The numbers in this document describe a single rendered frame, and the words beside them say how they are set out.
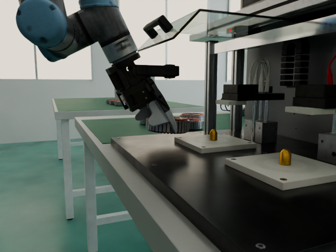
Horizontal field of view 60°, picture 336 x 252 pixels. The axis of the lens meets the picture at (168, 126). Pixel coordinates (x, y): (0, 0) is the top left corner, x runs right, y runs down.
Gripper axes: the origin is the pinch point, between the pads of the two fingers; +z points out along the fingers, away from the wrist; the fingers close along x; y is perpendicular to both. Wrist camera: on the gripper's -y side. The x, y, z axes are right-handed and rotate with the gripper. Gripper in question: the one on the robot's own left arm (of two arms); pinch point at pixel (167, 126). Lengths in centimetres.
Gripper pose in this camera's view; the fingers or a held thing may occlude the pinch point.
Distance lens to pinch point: 75.0
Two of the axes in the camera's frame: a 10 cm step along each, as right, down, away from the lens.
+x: 3.8, 1.3, -9.2
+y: -8.2, 5.0, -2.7
